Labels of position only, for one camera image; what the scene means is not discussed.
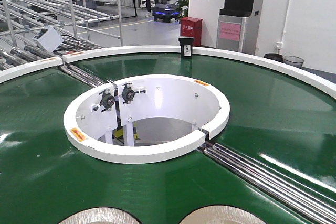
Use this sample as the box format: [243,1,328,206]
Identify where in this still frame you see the black bearing unit, left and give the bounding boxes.
[99,89,115,112]

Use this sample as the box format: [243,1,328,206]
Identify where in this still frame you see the small black sensor box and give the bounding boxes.
[178,36,194,58]

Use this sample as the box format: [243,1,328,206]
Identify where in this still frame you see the mesh waste basket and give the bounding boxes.
[282,55,305,69]

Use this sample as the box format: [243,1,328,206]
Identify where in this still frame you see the white control box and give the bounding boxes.
[32,26,64,52]

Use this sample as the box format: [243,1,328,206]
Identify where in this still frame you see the white inner conveyor ring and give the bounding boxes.
[63,74,231,165]

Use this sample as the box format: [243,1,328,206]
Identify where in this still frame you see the steel conveyor rollers, right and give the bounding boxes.
[198,141,335,223]

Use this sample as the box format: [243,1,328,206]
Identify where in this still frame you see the white outer conveyor rim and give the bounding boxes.
[1,45,335,98]

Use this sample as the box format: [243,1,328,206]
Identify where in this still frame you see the metal roller rack shelving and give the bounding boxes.
[0,0,124,71]

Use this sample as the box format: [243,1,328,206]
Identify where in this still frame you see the black waste bin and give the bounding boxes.
[264,53,283,62]

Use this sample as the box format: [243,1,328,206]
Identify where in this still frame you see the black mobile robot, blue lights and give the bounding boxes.
[152,3,181,23]

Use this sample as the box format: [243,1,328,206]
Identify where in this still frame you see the black and grey water dispenser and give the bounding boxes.
[217,0,254,52]

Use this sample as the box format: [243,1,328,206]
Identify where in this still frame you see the black bearing unit, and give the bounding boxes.
[99,89,115,112]
[121,82,146,104]

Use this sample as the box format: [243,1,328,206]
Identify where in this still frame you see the black bearing unit, right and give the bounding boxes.
[121,82,146,104]

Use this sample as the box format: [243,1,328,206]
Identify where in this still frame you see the beige plate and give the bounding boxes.
[180,205,265,223]
[60,207,141,223]

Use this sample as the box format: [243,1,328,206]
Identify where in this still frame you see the red fire extinguisher cabinet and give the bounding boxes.
[180,17,203,46]

